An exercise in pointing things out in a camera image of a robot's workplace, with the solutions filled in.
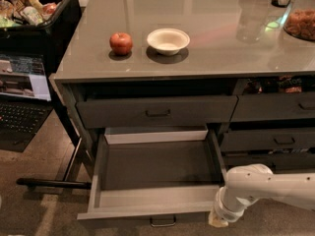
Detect yellowish white gripper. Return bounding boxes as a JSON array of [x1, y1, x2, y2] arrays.
[[209, 211, 228, 228]]

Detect black laptop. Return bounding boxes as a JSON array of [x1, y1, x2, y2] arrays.
[[0, 53, 52, 152]]

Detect red apple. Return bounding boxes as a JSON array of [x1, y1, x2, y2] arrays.
[[109, 32, 133, 55]]

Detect red item in bin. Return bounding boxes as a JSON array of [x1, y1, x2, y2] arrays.
[[42, 3, 57, 15]]

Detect grey drawer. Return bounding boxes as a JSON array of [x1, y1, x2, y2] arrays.
[[231, 92, 315, 122], [76, 95, 237, 129], [223, 152, 315, 173], [78, 131, 224, 228], [220, 128, 315, 151]]

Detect clear jar of snacks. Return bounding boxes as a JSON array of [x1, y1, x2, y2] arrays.
[[283, 0, 315, 41]]

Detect black stand leg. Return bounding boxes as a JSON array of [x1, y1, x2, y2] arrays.
[[16, 139, 94, 190]]

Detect black bin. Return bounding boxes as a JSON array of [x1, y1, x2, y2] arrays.
[[0, 0, 82, 72]]

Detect white bowl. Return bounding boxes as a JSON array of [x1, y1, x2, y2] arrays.
[[147, 29, 190, 56]]

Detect snack bags in drawer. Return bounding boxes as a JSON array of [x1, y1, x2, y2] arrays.
[[243, 76, 315, 94]]

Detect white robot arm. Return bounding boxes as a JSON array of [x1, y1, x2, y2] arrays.
[[209, 164, 315, 228]]

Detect white bottle in bin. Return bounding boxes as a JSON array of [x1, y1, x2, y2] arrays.
[[20, 6, 43, 26]]

